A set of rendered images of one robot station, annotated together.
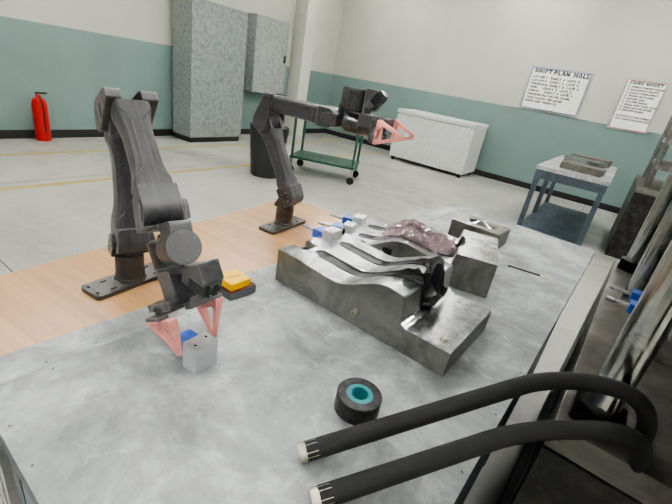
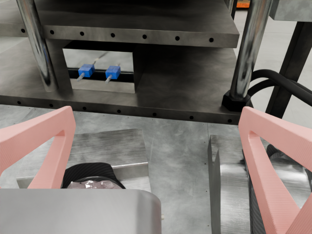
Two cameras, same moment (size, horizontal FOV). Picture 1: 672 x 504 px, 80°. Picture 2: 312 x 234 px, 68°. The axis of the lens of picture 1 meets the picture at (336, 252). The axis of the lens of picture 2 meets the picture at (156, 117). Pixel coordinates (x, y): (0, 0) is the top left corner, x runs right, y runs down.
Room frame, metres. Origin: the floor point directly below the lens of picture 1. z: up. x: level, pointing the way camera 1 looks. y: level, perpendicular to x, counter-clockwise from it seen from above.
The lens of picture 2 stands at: (1.23, -0.05, 1.28)
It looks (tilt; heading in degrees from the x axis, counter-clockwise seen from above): 37 degrees down; 243
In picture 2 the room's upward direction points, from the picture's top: straight up
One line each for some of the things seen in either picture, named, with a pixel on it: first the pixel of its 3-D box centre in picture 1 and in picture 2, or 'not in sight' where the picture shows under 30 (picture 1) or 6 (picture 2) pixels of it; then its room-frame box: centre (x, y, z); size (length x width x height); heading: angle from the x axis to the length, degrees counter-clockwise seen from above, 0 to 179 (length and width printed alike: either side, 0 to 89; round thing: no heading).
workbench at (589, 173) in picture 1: (570, 194); not in sight; (5.04, -2.74, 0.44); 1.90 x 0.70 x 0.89; 148
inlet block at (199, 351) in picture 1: (183, 341); not in sight; (0.60, 0.25, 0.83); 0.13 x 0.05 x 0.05; 60
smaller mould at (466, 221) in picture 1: (479, 231); not in sight; (1.59, -0.57, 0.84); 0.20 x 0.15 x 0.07; 56
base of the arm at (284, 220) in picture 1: (284, 215); not in sight; (1.36, 0.21, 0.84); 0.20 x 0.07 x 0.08; 153
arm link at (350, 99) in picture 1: (346, 107); not in sight; (1.28, 0.05, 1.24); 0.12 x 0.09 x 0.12; 63
